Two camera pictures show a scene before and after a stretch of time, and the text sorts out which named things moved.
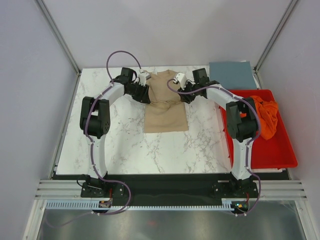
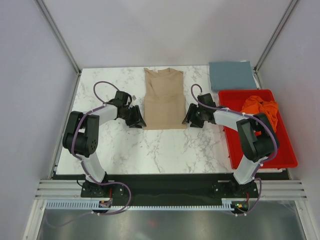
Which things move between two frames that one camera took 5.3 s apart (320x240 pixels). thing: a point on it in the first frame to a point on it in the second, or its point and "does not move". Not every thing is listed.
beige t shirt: [166, 113] does not move
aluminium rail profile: [268, 189] does not move
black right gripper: [186, 98] to [193, 108]
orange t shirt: [267, 112] does not move
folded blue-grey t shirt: [235, 75] does not move
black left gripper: [143, 96] to [134, 123]
